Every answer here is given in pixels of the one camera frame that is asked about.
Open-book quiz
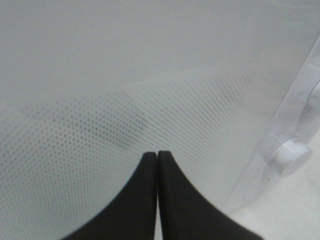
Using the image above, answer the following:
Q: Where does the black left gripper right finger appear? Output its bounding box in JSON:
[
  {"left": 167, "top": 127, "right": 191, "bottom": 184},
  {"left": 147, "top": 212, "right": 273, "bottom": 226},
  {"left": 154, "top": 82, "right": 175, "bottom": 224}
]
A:
[{"left": 157, "top": 151, "right": 259, "bottom": 240}]

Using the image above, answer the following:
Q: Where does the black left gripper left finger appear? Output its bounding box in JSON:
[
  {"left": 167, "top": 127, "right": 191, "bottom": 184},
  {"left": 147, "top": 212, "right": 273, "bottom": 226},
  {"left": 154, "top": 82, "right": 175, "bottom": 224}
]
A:
[{"left": 64, "top": 152, "right": 157, "bottom": 240}]

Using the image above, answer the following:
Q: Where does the white microwave knob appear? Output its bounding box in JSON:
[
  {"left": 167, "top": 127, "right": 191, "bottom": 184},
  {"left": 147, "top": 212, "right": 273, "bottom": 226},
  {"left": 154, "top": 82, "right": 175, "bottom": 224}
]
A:
[{"left": 270, "top": 138, "right": 313, "bottom": 177}]

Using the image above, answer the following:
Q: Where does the white microwave door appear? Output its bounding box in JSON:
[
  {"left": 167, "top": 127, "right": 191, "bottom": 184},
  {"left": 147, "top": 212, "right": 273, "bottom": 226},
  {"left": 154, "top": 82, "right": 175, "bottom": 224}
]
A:
[{"left": 0, "top": 0, "right": 320, "bottom": 240}]

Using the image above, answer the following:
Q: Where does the white microwave oven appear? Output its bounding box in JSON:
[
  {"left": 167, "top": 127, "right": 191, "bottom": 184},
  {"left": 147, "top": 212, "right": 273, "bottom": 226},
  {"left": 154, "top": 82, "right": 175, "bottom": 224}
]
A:
[{"left": 222, "top": 40, "right": 320, "bottom": 213}]

